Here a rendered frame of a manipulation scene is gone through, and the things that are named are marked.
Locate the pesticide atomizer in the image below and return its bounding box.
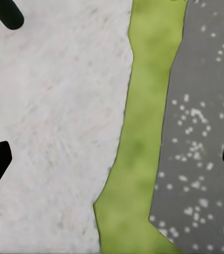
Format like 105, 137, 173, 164
0, 0, 25, 29

